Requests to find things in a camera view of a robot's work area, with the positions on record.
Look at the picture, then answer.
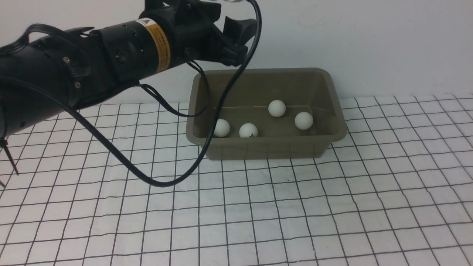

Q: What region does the olive plastic bin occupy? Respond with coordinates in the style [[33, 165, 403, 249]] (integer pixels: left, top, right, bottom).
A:
[[205, 68, 347, 160]]

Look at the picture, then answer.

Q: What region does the white black-grid tablecloth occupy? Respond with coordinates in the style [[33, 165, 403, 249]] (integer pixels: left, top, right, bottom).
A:
[[0, 95, 473, 266]]

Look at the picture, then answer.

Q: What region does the black camera cable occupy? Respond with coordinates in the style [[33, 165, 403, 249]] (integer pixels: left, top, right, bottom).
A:
[[0, 0, 262, 187]]

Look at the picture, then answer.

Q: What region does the white printed ping-pong ball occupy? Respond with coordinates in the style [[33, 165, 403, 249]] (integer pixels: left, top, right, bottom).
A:
[[239, 123, 258, 138]]

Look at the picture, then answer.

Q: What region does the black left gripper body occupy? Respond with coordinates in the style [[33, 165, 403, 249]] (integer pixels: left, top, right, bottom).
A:
[[140, 0, 248, 68]]

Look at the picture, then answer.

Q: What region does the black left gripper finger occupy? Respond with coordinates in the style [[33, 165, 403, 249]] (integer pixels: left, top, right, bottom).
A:
[[223, 16, 257, 45]]

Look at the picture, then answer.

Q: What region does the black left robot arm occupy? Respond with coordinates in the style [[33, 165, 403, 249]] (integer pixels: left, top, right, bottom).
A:
[[0, 0, 261, 138]]

